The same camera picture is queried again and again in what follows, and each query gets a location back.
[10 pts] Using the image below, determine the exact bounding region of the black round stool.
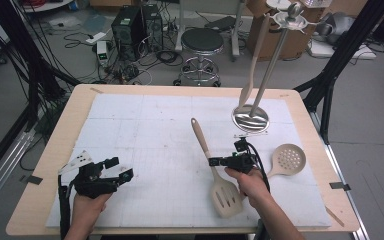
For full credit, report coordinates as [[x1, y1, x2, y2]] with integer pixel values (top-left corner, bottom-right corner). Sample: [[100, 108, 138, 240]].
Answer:
[[173, 27, 226, 88]]

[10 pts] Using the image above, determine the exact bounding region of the beige wooden spoon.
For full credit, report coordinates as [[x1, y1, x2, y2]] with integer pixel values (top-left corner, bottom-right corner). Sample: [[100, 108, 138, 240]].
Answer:
[[238, 13, 272, 109]]

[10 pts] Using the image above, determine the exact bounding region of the metal utensil stand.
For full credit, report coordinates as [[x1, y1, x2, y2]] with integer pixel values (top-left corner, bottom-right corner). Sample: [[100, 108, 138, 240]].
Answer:
[[231, 1, 318, 134]]

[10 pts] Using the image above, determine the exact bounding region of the beige slotted spatula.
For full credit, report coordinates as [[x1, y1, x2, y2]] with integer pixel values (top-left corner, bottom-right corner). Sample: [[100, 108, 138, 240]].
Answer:
[[190, 117, 244, 219]]

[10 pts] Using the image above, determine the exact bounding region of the white power supply unit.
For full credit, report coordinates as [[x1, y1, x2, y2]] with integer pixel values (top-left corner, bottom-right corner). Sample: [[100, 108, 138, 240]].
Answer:
[[95, 40, 110, 67]]

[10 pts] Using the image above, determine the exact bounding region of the beige perforated skimmer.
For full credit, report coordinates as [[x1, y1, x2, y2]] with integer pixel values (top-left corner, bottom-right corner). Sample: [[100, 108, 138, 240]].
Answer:
[[266, 143, 308, 179]]

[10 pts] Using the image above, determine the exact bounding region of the black computer tower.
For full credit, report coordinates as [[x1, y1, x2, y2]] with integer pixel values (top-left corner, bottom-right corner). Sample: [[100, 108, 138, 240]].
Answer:
[[110, 5, 144, 63], [141, 3, 164, 53]]

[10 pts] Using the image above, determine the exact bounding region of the black tape piece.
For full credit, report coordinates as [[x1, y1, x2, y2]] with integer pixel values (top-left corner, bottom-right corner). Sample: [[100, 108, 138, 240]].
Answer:
[[19, 174, 44, 186], [329, 181, 352, 192]]

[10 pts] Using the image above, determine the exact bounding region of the black cable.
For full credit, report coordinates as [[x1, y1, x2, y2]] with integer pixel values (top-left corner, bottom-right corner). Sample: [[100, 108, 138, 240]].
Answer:
[[57, 174, 74, 239], [244, 141, 271, 194]]

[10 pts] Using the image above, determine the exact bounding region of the aluminium rail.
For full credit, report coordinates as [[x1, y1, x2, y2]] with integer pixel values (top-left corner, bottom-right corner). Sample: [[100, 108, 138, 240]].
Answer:
[[308, 111, 371, 240], [0, 128, 36, 219]]

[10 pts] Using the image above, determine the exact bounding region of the bundle of floor cables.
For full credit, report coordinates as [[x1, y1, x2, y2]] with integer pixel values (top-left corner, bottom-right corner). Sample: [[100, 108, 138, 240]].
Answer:
[[93, 49, 184, 86]]

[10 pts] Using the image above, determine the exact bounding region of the black metal frame post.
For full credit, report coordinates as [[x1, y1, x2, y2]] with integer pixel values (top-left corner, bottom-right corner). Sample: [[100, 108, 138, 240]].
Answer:
[[0, 0, 81, 134], [293, 0, 384, 146]]

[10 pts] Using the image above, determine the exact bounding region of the white grid mat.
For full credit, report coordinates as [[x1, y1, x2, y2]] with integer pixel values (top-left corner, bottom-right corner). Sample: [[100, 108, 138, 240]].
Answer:
[[45, 93, 333, 229]]

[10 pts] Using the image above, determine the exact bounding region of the person's right hand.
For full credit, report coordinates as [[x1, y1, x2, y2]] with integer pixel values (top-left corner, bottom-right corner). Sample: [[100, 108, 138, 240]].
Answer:
[[224, 166, 271, 209]]

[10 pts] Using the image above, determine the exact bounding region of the white power strip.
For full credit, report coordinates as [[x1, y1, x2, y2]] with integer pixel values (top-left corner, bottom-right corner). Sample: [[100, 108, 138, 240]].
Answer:
[[85, 31, 108, 45]]

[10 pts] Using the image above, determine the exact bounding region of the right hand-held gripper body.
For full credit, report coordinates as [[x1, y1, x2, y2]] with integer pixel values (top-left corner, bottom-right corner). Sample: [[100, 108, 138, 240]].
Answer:
[[224, 131, 269, 175]]

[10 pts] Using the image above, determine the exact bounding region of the grey rounded device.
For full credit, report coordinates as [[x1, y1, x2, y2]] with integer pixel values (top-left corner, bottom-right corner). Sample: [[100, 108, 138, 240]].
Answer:
[[314, 12, 356, 46]]

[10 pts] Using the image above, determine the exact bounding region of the brown cardboard box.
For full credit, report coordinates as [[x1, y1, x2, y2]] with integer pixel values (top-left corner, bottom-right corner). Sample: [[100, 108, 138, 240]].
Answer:
[[246, 0, 318, 63]]

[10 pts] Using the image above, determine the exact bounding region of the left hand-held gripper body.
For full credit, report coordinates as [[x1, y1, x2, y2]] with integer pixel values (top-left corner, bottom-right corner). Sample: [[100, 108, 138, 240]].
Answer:
[[58, 149, 121, 200]]

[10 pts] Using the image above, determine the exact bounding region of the round white table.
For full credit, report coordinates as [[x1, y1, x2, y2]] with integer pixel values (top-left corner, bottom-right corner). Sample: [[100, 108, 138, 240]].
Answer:
[[21, 0, 74, 14]]

